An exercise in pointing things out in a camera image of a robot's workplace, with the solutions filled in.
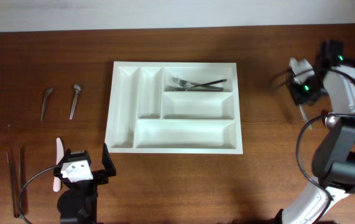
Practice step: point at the small metal teaspoon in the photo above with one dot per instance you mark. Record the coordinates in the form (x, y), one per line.
(47, 92)
(77, 88)

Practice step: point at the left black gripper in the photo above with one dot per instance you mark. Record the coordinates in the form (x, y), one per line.
(99, 177)

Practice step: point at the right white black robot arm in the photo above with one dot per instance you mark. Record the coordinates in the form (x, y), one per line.
(332, 176)

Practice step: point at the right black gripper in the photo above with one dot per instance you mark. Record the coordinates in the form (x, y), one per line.
(299, 98)

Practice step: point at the left small metal teaspoon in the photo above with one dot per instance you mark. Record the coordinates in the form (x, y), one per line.
(47, 92)

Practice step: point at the white plastic cutlery tray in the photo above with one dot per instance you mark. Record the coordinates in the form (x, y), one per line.
(143, 117)

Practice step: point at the metal tablespoon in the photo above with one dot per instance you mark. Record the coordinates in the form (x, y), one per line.
(305, 117)
(330, 122)

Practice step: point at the metal fork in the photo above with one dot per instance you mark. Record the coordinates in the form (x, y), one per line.
(210, 83)
(174, 88)
(183, 83)

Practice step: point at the metal tweezers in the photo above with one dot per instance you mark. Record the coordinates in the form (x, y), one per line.
(14, 184)

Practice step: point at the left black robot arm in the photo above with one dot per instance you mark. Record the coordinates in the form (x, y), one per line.
(78, 204)

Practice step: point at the right small metal teaspoon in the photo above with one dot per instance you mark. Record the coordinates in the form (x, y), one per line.
(77, 88)

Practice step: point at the white plastic knife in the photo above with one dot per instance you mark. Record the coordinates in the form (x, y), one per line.
(59, 154)

